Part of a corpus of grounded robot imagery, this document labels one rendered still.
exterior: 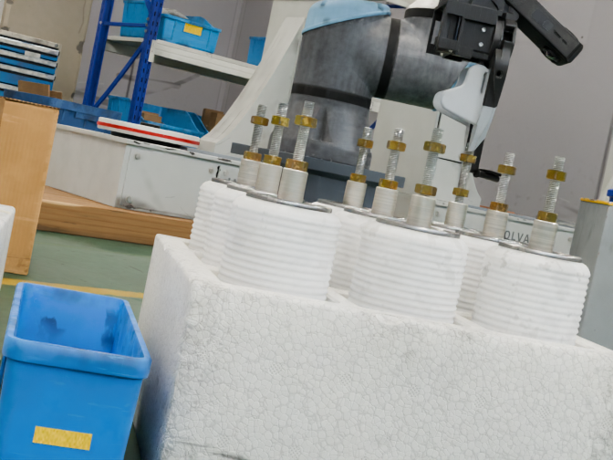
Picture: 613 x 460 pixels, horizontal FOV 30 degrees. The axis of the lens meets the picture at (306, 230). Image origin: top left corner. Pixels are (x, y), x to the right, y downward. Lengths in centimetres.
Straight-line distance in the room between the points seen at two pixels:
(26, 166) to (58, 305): 92
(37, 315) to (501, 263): 45
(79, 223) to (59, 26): 462
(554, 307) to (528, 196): 680
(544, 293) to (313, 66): 70
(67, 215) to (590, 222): 187
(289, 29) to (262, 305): 272
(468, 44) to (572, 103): 648
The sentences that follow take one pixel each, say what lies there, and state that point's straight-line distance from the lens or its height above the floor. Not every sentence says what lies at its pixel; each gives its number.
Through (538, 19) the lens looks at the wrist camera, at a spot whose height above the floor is 49.
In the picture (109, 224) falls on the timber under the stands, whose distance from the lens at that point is 300.
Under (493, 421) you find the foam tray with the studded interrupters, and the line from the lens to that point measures 98.
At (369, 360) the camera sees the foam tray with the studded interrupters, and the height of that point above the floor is 14.
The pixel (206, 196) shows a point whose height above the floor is 23.
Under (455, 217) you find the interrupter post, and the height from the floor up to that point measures 26.
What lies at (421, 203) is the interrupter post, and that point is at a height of 27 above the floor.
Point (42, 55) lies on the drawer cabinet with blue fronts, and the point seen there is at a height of 61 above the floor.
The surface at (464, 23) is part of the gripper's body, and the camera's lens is 125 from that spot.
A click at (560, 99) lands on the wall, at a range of 779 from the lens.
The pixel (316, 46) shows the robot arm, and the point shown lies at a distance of 162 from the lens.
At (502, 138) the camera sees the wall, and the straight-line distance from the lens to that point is 806.
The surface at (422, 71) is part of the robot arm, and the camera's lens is 161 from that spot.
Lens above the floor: 28
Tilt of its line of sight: 3 degrees down
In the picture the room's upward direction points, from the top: 12 degrees clockwise
